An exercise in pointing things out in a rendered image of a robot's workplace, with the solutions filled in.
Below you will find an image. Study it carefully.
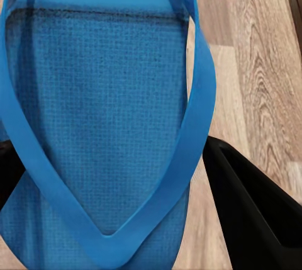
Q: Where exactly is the sandal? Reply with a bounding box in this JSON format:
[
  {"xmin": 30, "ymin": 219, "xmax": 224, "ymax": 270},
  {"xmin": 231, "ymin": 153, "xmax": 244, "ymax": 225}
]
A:
[{"xmin": 0, "ymin": 0, "xmax": 216, "ymax": 270}]

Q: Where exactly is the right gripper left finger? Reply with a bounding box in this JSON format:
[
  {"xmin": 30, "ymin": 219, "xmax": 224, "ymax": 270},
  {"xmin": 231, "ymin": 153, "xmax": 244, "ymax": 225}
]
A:
[{"xmin": 0, "ymin": 140, "xmax": 26, "ymax": 211}]

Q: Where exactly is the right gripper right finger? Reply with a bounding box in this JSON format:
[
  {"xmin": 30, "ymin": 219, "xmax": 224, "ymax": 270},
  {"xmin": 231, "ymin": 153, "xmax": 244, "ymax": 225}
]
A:
[{"xmin": 202, "ymin": 137, "xmax": 302, "ymax": 270}]

